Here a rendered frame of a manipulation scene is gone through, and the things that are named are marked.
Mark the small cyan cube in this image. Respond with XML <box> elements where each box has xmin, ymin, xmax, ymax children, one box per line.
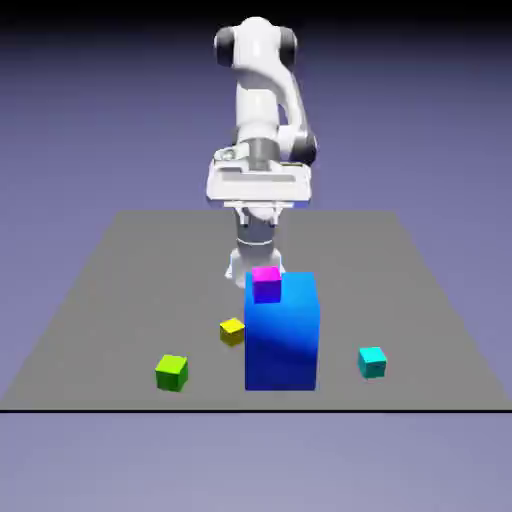
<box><xmin>356</xmin><ymin>346</ymin><xmax>388</xmax><ymax>380</ymax></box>

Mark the small yellow cube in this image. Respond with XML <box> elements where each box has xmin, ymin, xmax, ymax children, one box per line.
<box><xmin>218</xmin><ymin>317</ymin><xmax>246</xmax><ymax>347</ymax></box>

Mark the small magenta cube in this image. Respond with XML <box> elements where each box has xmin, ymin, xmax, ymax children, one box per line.
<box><xmin>250</xmin><ymin>266</ymin><xmax>283</xmax><ymax>304</ymax></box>

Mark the small green cube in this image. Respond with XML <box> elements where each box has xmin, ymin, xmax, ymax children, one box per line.
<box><xmin>154</xmin><ymin>354</ymin><xmax>189</xmax><ymax>393</ymax></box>

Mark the large blue box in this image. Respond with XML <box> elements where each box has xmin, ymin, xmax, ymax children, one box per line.
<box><xmin>243</xmin><ymin>271</ymin><xmax>321</xmax><ymax>392</ymax></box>

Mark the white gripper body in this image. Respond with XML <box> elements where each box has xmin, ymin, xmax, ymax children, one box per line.
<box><xmin>205</xmin><ymin>158</ymin><xmax>313</xmax><ymax>210</ymax></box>

